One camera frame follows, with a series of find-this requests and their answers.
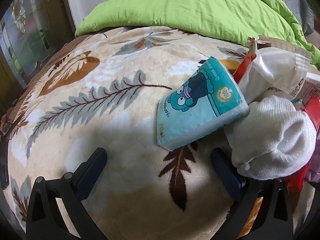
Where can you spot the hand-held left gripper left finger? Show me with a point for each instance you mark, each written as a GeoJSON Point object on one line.
{"type": "Point", "coordinates": [92, 170]}

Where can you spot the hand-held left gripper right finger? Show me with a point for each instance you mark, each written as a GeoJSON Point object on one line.
{"type": "Point", "coordinates": [225, 172]}

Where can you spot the white ribbed sock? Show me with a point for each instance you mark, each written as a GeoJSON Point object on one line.
{"type": "Point", "coordinates": [270, 140]}

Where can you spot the teal cartoon tissue pack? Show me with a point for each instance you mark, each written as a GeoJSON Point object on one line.
{"type": "Point", "coordinates": [195, 110]}

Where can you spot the pink wrapper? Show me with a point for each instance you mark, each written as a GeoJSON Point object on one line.
{"type": "Point", "coordinates": [313, 173]}

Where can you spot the red striped snack wrapper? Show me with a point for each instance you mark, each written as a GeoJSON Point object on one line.
{"type": "Point", "coordinates": [243, 67]}

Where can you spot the red packet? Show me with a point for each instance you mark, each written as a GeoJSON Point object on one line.
{"type": "Point", "coordinates": [312, 110]}

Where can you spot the white plastic wrapper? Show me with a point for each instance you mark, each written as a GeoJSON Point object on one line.
{"type": "Point", "coordinates": [272, 67]}

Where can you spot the white printed carton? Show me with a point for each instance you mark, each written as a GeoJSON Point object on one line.
{"type": "Point", "coordinates": [312, 85]}

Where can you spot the leaf print fleece blanket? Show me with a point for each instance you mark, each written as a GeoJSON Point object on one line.
{"type": "Point", "coordinates": [112, 130]}

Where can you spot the green quilt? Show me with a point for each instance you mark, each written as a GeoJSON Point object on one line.
{"type": "Point", "coordinates": [200, 5]}

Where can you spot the grey quilted pillow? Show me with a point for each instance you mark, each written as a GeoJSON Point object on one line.
{"type": "Point", "coordinates": [305, 17]}

